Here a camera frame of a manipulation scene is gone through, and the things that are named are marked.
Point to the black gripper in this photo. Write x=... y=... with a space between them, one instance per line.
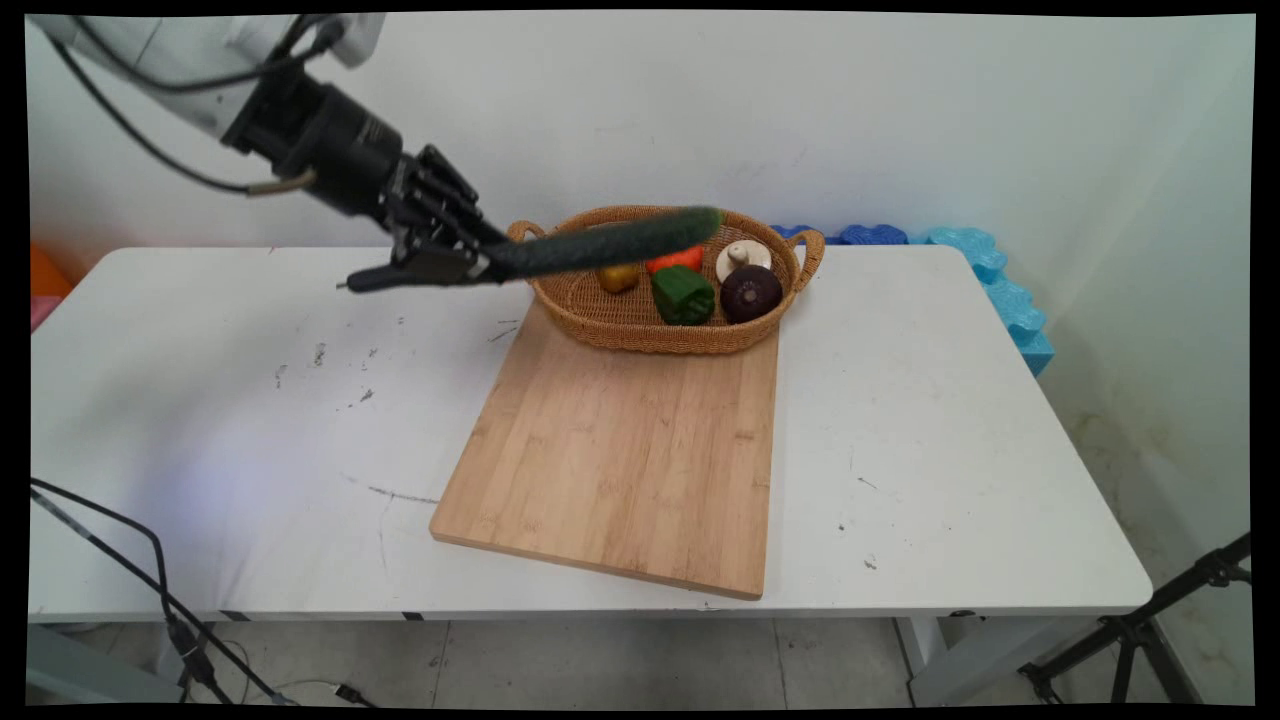
x=330 y=145

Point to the dark green toy cucumber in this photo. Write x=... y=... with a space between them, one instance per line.
x=600 y=245

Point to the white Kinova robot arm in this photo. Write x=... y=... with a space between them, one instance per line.
x=190 y=70

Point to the woven wicker basket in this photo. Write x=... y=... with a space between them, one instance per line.
x=640 y=325

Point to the orange-red toy tomato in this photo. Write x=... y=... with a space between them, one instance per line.
x=678 y=261

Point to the green toy bell pepper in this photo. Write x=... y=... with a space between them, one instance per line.
x=684 y=297

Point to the wooden cutting board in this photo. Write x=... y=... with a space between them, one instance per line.
x=620 y=460

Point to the white toy mushroom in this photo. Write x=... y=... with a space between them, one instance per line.
x=743 y=258

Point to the dark purple toy onion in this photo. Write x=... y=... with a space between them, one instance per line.
x=751 y=293

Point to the orange object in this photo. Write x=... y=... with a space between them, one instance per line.
x=45 y=275

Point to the pink object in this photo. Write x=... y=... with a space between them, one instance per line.
x=42 y=310

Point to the dark blue foam mat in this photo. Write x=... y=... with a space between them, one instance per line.
x=870 y=235

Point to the straight black stand rod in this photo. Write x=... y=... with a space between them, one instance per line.
x=110 y=555

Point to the light blue foam mat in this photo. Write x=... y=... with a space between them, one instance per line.
x=1010 y=305

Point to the white table leg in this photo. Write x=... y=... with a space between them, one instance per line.
x=945 y=655

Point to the black tripod stand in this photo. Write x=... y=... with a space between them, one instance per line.
x=1135 y=630

